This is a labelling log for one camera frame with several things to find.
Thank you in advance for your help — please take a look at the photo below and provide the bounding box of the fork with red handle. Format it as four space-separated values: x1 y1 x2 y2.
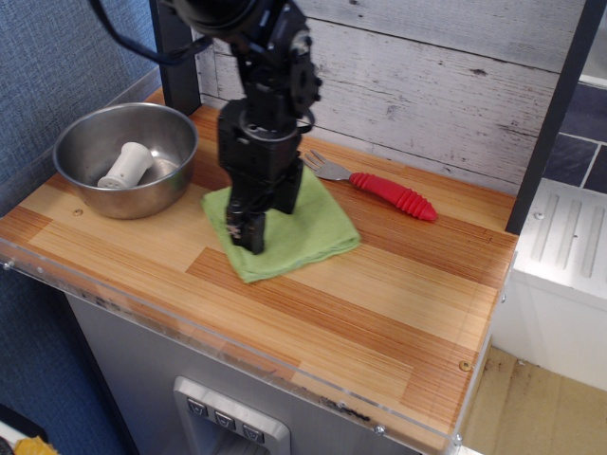
303 150 438 221

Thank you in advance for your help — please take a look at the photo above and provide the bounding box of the clear acrylic table edge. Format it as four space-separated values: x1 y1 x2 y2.
1 230 515 454

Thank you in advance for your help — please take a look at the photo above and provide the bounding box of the dark shelf post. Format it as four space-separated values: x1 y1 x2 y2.
506 0 606 235
150 0 201 116

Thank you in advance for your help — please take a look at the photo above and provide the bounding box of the stainless steel bowl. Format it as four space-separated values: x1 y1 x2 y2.
53 102 198 220

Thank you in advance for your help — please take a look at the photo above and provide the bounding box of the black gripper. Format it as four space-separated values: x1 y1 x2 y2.
218 100 304 255

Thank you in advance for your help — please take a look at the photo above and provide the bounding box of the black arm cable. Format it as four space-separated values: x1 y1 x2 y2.
87 0 214 67

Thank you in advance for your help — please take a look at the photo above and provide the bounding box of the green cloth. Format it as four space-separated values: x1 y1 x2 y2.
201 169 361 283

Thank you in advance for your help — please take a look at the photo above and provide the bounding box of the dark left shelf post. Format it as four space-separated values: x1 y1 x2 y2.
150 0 201 116

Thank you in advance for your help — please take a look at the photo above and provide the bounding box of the dark right shelf post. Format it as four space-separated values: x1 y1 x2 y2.
506 0 606 235

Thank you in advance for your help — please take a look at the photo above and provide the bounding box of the silver button control panel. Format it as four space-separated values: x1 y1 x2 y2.
173 376 291 454

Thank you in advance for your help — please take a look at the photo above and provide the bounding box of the white salt shaker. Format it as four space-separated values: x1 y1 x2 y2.
98 142 154 189

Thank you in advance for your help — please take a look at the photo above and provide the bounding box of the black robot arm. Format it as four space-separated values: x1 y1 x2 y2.
168 1 322 254

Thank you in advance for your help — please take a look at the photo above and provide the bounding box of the white toy sink drainboard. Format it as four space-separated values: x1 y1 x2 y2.
492 179 606 390

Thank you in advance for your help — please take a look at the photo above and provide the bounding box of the yellow black object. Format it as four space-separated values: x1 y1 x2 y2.
1 422 58 455

